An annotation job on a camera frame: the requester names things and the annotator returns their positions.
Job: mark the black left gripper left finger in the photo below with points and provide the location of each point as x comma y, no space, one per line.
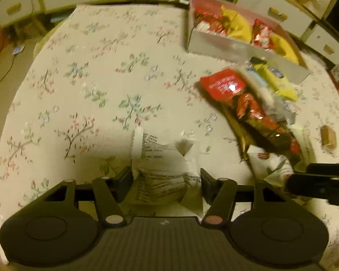
108,194

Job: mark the small brown wrapped snack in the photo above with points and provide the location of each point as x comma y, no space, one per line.
328,136

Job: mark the yellow snack bag left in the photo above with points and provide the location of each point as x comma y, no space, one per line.
236,25

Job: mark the white drawer left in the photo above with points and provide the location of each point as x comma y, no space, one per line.
14,10

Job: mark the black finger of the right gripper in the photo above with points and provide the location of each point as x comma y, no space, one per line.
320,180

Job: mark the yellow snack packet on table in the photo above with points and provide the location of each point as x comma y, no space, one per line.
277,81

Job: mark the white printed snack packet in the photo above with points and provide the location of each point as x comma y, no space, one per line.
165,173

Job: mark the white drawer right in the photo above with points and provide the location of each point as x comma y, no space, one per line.
282,12

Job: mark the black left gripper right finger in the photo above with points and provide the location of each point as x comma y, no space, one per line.
220,195

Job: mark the white pink cardboard box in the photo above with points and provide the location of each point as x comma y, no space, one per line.
235,50

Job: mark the red white packets in box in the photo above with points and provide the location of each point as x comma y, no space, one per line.
210,22

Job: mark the white blue snack packet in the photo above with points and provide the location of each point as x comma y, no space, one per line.
271,102

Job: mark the red snack packet in box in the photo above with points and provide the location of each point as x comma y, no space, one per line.
262,35

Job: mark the red clear snack bag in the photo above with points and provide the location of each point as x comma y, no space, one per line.
246,117

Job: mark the floral tablecloth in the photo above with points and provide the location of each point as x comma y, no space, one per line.
108,70

